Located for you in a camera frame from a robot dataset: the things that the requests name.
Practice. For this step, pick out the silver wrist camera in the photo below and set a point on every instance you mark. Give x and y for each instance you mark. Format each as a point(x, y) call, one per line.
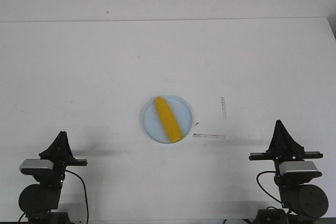
point(298, 172)

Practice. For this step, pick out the light blue plate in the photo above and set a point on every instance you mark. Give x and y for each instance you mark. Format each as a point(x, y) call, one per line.
point(151, 122)

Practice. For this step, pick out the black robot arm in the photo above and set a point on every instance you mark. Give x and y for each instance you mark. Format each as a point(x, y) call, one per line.
point(39, 201)
point(301, 202)

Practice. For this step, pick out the yellow corn cob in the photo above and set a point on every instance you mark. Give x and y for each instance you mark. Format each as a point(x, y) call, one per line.
point(168, 120)

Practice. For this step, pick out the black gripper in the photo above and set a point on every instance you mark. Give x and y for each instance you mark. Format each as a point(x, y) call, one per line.
point(290, 145)
point(53, 150)

